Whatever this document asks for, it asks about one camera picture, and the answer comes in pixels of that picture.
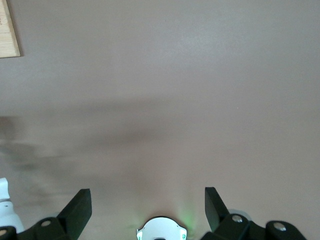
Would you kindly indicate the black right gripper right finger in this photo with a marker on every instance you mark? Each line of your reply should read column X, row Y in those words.
column 220, row 215

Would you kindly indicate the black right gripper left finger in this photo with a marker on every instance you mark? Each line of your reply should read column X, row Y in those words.
column 75, row 215

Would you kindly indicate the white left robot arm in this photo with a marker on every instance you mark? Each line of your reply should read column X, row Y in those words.
column 7, row 210

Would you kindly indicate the brown table cover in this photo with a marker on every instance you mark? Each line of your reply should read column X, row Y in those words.
column 175, row 75

